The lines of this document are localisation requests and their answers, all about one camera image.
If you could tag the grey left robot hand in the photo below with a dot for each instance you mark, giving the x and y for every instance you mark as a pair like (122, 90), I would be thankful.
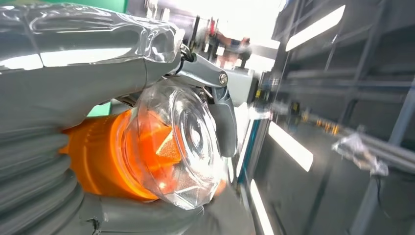
(81, 84)

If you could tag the crumpled clear plastic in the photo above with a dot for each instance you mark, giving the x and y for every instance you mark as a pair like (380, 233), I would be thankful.
(356, 152)

